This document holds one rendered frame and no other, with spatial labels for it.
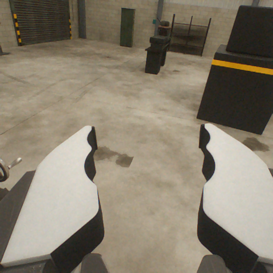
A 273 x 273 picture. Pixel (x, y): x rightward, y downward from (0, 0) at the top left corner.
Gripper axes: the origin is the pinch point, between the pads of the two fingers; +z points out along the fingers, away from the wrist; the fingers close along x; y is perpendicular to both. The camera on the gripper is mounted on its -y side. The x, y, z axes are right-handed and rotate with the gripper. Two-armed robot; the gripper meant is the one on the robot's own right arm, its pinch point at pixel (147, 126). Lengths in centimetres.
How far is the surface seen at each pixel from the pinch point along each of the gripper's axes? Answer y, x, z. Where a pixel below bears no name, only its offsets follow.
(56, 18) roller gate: -15, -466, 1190
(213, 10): -20, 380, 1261
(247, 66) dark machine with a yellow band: 70, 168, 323
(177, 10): -28, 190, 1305
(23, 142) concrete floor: 136, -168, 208
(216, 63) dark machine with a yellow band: 67, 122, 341
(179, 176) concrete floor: 165, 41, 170
